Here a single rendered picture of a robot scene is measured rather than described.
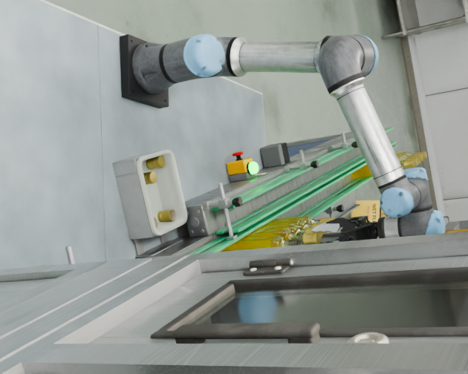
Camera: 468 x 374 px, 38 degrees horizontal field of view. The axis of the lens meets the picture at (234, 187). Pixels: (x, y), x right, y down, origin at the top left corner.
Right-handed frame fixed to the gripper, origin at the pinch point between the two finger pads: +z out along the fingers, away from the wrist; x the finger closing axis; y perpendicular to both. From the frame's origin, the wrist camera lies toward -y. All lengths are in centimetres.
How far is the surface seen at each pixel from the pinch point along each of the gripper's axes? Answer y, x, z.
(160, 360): -130, 19, -41
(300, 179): 62, 10, 29
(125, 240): -31, 11, 43
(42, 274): -97, 20, 6
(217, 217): -2.5, 9.6, 29.7
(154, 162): -17, 30, 38
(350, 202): 110, -9, 29
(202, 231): -10.4, 7.5, 30.8
